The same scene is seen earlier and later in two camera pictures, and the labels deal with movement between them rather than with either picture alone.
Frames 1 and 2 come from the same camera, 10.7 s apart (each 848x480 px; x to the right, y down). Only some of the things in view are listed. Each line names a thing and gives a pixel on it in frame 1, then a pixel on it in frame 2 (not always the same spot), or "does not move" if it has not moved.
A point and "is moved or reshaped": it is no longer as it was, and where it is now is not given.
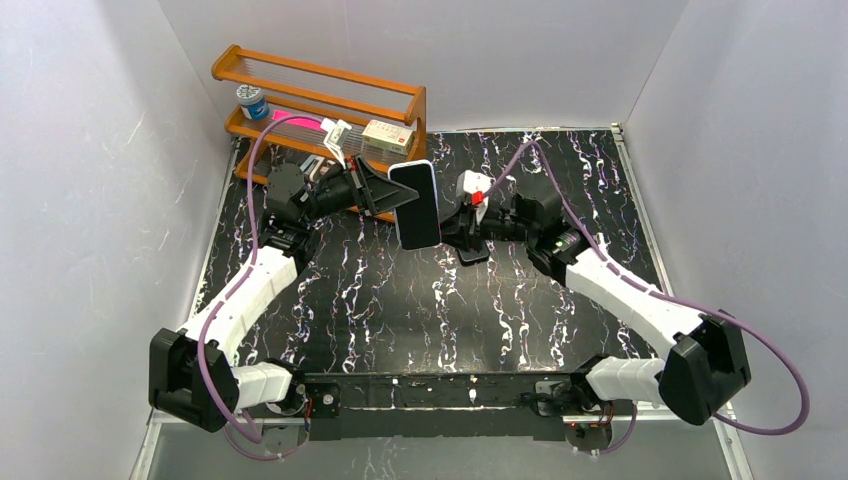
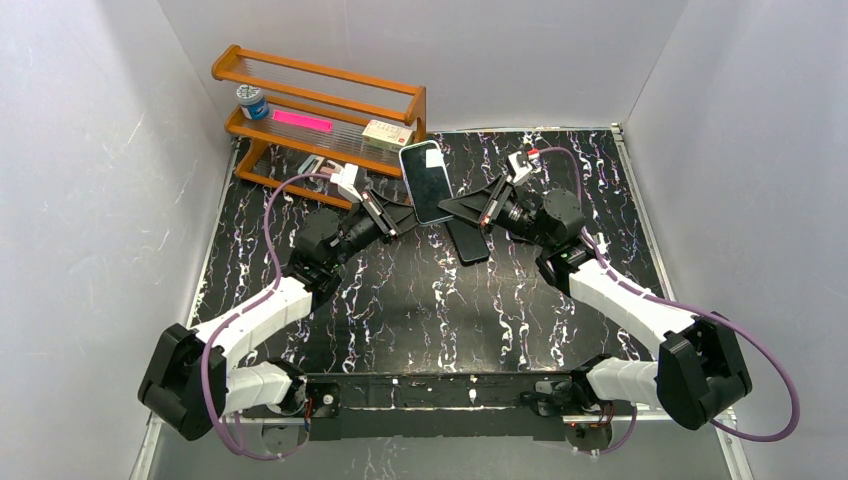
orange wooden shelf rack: x=288 y=109 does not move
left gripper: x=361 y=187 → x=380 y=216
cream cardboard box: x=388 y=137 does not move
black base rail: x=445 y=405 does not move
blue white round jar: x=252 y=102 does not move
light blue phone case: x=419 y=220 is moved or reshaped
